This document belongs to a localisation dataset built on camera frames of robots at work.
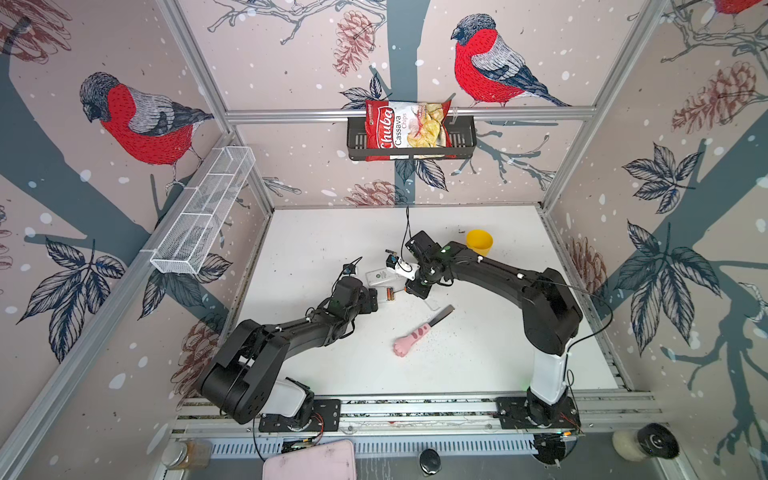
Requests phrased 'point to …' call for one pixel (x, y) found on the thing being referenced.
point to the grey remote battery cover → (433, 303)
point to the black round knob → (430, 461)
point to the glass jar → (193, 454)
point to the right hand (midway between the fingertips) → (406, 291)
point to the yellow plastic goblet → (479, 241)
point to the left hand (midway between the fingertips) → (366, 292)
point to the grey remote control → (386, 294)
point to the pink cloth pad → (331, 460)
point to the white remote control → (380, 275)
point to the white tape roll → (652, 439)
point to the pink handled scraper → (402, 344)
